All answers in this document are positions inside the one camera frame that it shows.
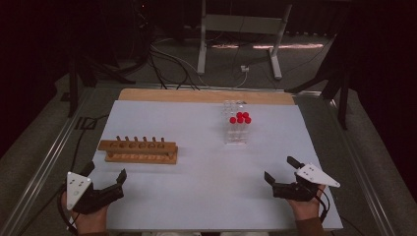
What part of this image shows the person's right hand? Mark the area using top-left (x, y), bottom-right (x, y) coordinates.
top-left (287, 184), bottom-right (327, 222)

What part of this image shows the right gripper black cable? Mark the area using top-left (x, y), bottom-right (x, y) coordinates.
top-left (315, 187), bottom-right (330, 224)

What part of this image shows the grey metal stand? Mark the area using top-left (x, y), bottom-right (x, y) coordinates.
top-left (196, 0), bottom-right (293, 81)

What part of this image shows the clear plastic test tube rack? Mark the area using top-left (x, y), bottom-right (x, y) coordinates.
top-left (222, 99), bottom-right (251, 146)

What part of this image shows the white cable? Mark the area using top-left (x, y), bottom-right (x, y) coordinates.
top-left (233, 71), bottom-right (248, 89)

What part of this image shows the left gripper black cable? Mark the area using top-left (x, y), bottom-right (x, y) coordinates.
top-left (56, 185), bottom-right (81, 236)

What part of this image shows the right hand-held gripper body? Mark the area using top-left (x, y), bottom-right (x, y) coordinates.
top-left (271, 162), bottom-right (341, 203)

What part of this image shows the black cable bundle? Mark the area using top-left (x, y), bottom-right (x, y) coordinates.
top-left (148, 43), bottom-right (210, 91)

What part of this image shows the black floor cable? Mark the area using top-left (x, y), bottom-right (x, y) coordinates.
top-left (16, 113), bottom-right (110, 236)

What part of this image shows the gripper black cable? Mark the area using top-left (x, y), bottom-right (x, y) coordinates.
top-left (315, 187), bottom-right (330, 224)
top-left (56, 185), bottom-right (81, 236)

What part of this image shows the white board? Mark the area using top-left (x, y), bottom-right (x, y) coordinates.
top-left (88, 99), bottom-right (344, 232)

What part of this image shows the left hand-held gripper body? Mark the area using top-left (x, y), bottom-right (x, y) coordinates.
top-left (66, 170), bottom-right (125, 215)

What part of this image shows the wooden test tube rack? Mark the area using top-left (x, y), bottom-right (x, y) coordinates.
top-left (97, 135), bottom-right (179, 165)

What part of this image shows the person's left hand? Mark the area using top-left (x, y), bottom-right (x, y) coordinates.
top-left (60, 191), bottom-right (110, 236)

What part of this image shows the black tripod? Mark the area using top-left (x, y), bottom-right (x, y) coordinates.
top-left (284, 32), bottom-right (352, 131)
top-left (67, 48), bottom-right (137, 118)

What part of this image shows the aluminium floor rail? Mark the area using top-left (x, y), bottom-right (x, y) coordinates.
top-left (328, 97), bottom-right (398, 236)
top-left (0, 87), bottom-right (96, 236)

